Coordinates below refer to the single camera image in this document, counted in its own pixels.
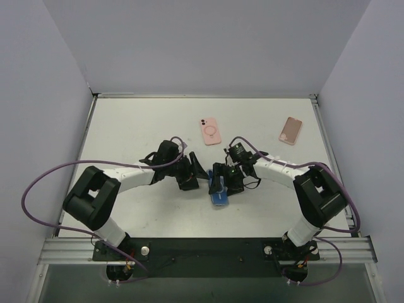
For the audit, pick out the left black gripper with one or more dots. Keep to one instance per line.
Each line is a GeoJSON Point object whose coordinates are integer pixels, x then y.
{"type": "Point", "coordinates": [189, 172]}

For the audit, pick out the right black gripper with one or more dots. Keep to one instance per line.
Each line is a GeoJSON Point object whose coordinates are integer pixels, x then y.
{"type": "Point", "coordinates": [224, 177]}

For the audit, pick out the blue phone case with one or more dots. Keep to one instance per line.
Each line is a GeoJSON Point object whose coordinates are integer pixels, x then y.
{"type": "Point", "coordinates": [219, 199]}

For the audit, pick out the pink phone case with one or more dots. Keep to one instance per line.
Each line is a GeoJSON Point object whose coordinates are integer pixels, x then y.
{"type": "Point", "coordinates": [290, 131]}
{"type": "Point", "coordinates": [210, 132]}

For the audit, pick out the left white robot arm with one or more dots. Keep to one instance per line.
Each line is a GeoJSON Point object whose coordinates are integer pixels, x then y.
{"type": "Point", "coordinates": [93, 196]}

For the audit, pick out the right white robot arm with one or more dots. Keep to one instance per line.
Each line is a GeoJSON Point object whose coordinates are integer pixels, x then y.
{"type": "Point", "coordinates": [321, 197]}

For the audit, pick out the pink phone case on table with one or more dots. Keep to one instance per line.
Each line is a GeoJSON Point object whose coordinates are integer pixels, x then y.
{"type": "Point", "coordinates": [210, 132]}

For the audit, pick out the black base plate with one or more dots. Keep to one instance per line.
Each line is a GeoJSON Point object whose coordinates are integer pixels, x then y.
{"type": "Point", "coordinates": [208, 268]}

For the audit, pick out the aluminium frame rail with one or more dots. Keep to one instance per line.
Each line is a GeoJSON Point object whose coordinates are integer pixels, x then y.
{"type": "Point", "coordinates": [146, 250]}

